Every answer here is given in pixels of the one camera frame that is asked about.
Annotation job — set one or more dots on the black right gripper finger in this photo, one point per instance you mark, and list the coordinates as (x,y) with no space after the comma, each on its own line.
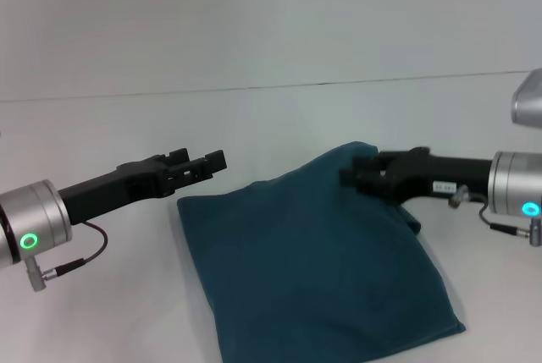
(372,163)
(368,185)

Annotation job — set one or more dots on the teal t-shirt with FREE print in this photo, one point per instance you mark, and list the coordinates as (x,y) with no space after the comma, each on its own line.
(317,261)

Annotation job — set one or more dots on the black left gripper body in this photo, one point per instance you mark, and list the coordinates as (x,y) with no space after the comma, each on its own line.
(114,189)

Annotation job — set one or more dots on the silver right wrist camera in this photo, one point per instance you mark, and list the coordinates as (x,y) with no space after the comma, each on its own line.
(529,100)

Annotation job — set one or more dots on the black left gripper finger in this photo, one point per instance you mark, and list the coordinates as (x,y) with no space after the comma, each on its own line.
(178,155)
(195,170)

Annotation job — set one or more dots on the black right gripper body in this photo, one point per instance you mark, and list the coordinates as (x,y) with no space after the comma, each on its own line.
(440,179)

